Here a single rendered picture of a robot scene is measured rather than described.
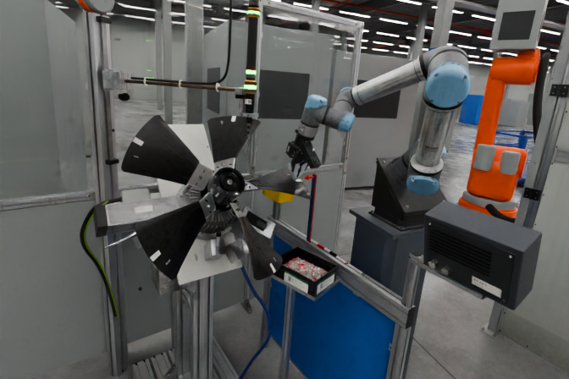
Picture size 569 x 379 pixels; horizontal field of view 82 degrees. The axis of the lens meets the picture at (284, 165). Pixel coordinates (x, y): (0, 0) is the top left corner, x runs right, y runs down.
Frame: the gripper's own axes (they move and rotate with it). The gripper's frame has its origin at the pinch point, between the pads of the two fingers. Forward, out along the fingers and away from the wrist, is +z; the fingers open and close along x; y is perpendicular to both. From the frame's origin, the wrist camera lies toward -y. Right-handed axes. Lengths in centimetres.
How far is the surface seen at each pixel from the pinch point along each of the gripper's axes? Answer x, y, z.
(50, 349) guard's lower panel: 92, 38, 120
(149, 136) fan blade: 55, 18, -12
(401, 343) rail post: -12, -64, 28
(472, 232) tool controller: -6, -64, -25
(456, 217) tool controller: -10, -58, -24
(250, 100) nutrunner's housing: 23.4, 10.6, -29.7
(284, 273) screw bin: 11.6, -22.8, 28.9
